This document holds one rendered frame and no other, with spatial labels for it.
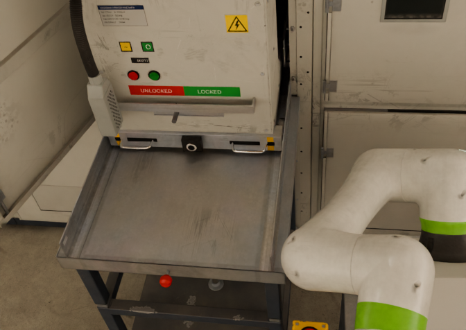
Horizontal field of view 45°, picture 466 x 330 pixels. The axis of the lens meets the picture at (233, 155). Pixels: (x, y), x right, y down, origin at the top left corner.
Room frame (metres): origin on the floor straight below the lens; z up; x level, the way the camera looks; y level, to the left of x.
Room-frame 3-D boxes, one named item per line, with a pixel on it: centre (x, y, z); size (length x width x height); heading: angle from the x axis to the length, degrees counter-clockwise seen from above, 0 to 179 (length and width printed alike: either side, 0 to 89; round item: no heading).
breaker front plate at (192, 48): (1.22, 0.11, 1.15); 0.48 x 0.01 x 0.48; 77
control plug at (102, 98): (1.21, 0.33, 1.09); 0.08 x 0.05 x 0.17; 167
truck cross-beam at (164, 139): (1.24, 0.11, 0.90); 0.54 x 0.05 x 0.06; 77
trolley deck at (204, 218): (1.15, 0.13, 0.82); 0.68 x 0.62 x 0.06; 167
